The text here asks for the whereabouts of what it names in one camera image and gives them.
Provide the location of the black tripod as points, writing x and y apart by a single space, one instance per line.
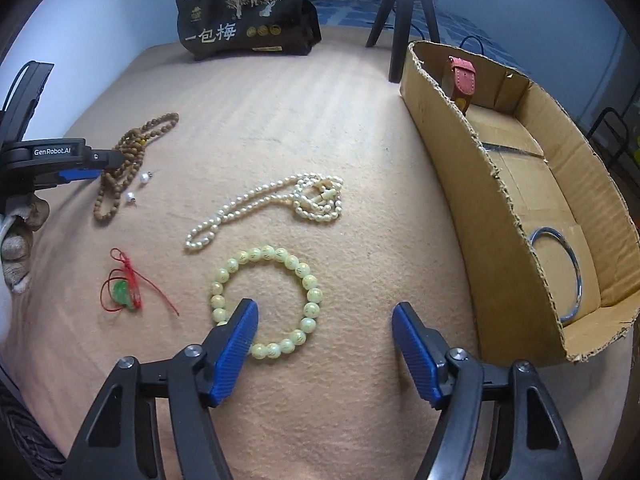
405 10

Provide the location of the person's left hand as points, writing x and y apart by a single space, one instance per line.
20 250

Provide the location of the silver bangle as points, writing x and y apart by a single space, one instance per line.
575 265

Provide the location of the black snack bag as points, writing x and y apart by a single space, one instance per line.
245 10

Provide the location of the black metal shoe rack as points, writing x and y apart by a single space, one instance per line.
607 135

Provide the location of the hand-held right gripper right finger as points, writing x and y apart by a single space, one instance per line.
415 350

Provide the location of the cardboard box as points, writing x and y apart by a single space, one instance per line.
500 220

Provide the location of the pearl earring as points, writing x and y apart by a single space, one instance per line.
145 177
131 198

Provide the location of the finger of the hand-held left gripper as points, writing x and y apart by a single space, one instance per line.
107 158

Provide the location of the blue patterned bed sheet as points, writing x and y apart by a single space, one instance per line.
350 5

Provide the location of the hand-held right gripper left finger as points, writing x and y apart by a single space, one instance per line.
235 345

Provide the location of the dark cloth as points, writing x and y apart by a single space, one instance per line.
25 435

